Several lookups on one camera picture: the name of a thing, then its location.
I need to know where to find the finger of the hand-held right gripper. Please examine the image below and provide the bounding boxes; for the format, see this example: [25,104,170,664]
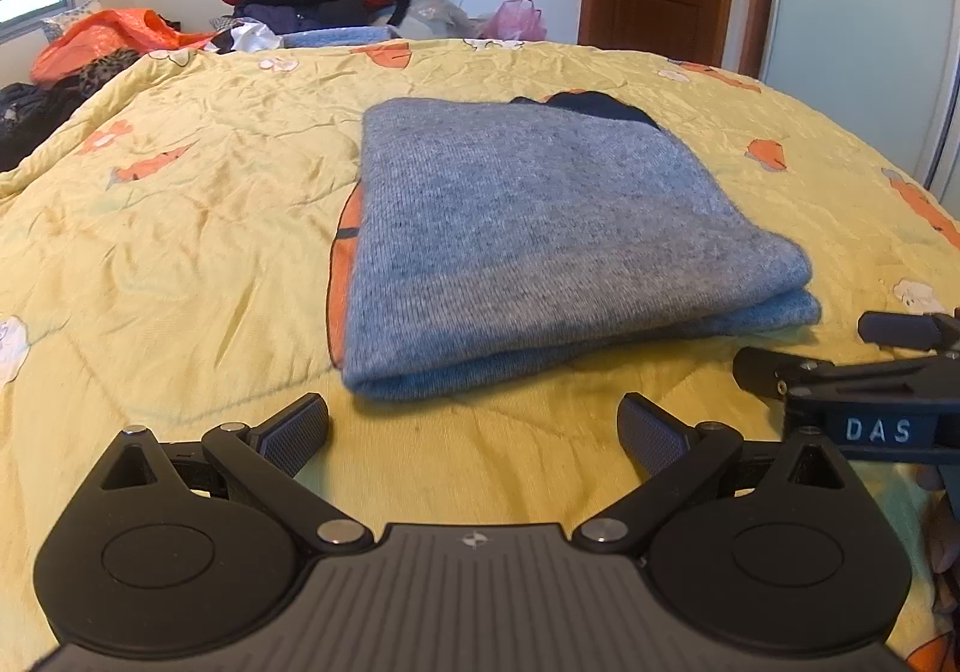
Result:
[859,310,960,351]
[733,346,835,412]

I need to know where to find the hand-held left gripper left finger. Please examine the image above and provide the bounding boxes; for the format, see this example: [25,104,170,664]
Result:
[96,392,374,553]

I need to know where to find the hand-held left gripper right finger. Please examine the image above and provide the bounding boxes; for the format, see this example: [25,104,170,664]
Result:
[571,393,863,553]

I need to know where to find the grey sweater with navy sleeves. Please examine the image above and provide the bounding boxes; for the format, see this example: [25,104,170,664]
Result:
[341,88,822,403]

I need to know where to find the dark patterned clothes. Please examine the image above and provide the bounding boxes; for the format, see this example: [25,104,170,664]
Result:
[0,81,84,171]

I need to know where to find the yellow floral quilt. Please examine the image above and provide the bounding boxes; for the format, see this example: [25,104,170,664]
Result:
[0,38,960,672]

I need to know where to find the white wardrobe with flower decals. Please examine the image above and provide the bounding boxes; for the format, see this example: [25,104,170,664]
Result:
[757,0,960,197]

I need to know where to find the folded blue towel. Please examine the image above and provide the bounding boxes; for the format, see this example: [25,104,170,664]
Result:
[281,25,403,51]

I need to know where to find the white and black patterned cloth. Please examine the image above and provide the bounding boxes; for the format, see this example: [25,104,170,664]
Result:
[202,18,285,55]

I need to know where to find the leopard print cloth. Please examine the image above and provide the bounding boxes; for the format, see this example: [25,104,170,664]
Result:
[52,48,144,100]

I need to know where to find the pink plastic bag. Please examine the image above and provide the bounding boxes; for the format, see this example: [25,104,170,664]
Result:
[480,0,548,42]

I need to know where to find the clear plastic bag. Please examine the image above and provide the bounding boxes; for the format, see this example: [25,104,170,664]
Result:
[397,0,488,40]

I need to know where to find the orange garment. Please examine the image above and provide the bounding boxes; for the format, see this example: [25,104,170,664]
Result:
[30,7,218,85]

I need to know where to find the patterned pillow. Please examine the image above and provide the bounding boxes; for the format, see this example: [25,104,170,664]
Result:
[41,0,103,44]

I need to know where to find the window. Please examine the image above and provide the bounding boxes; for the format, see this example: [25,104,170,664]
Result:
[0,0,73,44]

